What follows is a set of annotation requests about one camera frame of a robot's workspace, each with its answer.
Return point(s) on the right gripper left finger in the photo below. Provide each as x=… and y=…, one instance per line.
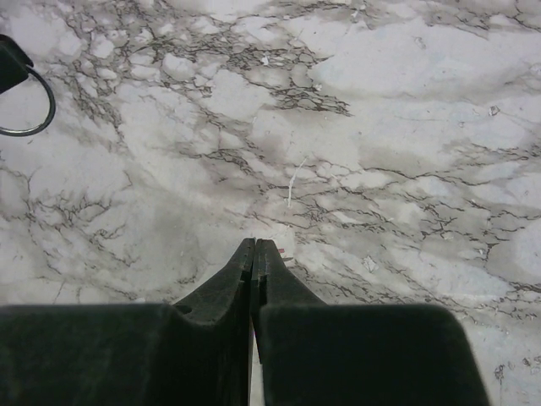
x=194, y=352

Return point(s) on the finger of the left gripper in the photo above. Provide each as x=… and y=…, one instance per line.
x=14, y=63

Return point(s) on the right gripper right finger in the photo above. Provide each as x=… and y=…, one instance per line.
x=313, y=353

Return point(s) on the pink strap keyring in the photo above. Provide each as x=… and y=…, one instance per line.
x=28, y=108

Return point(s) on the red tag key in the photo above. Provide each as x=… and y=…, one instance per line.
x=286, y=254

